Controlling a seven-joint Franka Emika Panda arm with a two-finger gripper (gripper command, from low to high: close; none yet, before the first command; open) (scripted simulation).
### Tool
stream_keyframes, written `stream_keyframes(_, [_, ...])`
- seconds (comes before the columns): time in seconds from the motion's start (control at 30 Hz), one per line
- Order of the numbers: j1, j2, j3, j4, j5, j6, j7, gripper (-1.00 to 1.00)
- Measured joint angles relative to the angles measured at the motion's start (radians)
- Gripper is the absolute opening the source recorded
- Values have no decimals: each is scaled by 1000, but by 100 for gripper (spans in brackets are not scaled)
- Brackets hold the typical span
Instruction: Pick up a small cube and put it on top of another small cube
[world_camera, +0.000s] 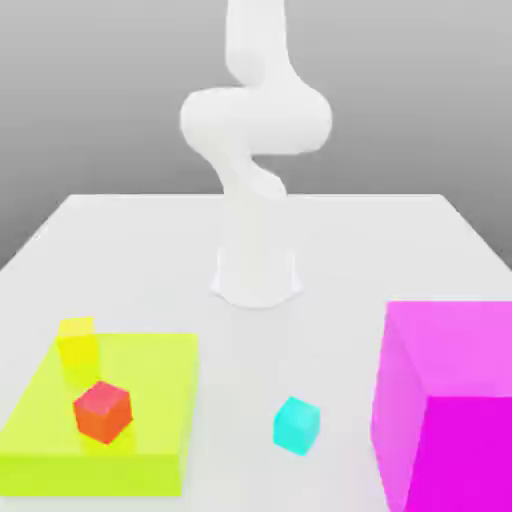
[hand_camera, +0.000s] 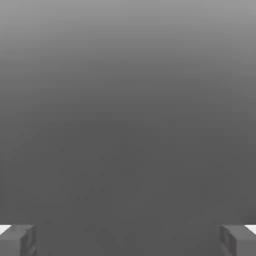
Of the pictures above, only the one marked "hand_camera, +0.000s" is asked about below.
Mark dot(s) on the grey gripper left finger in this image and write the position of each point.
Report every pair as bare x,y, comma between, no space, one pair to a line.
16,241

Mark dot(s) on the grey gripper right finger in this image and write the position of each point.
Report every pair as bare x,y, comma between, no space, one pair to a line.
239,241

